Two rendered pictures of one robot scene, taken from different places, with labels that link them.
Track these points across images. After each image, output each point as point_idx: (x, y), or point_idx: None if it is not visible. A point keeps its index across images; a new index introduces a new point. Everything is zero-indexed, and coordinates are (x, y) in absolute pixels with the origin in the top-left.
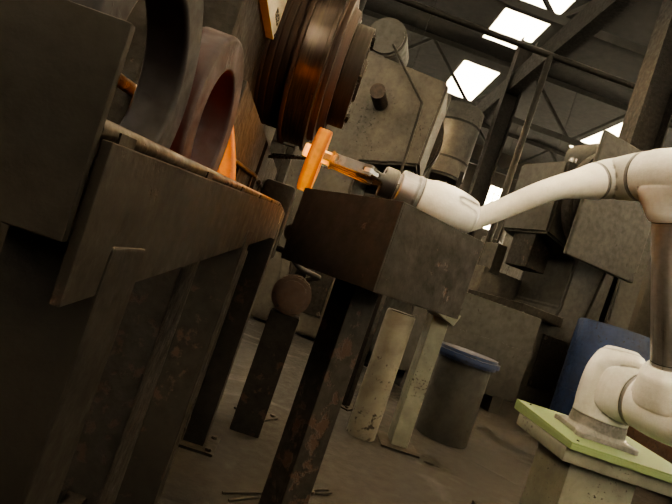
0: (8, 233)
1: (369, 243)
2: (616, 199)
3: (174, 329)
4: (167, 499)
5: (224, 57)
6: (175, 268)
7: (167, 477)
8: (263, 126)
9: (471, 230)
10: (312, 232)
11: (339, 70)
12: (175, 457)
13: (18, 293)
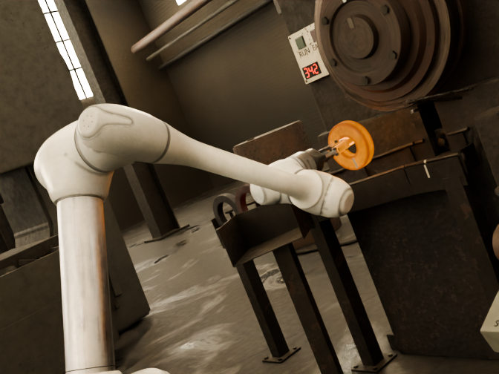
0: None
1: (252, 229)
2: (131, 163)
3: (391, 260)
4: (432, 371)
5: (237, 196)
6: None
7: (460, 369)
8: (480, 54)
9: (260, 203)
10: (291, 217)
11: None
12: (493, 369)
13: None
